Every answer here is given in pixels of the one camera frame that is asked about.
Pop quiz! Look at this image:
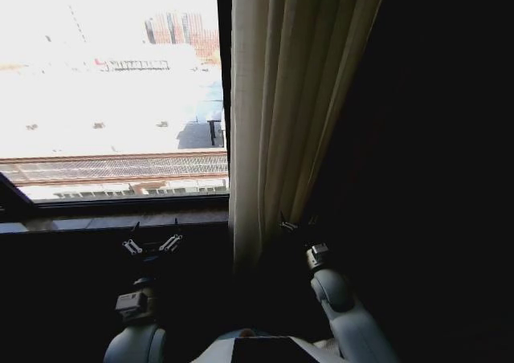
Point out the red brick building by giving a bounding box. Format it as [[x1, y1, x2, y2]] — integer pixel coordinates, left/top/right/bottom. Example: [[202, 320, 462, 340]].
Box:
[[143, 11, 222, 58]]

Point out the stone window sill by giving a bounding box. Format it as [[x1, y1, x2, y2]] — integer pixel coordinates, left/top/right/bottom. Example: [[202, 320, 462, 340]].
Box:
[[0, 209, 230, 235]]

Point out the dark window frame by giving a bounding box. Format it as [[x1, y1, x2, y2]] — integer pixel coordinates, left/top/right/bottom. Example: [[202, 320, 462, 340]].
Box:
[[0, 0, 234, 223]]

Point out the white robot front shell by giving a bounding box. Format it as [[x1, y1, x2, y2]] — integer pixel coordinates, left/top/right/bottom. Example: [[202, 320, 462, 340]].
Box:
[[196, 327, 342, 363]]

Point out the cream fabric curtain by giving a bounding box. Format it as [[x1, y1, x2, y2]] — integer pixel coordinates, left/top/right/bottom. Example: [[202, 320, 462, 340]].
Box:
[[227, 0, 391, 276]]

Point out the rusty metal grating walkway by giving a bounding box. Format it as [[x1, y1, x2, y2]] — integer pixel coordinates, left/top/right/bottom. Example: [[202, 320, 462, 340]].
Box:
[[0, 149, 230, 188]]

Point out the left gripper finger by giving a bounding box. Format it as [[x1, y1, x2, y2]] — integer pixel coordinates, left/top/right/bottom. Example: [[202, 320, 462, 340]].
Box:
[[157, 217, 185, 255], [121, 220, 144, 256]]

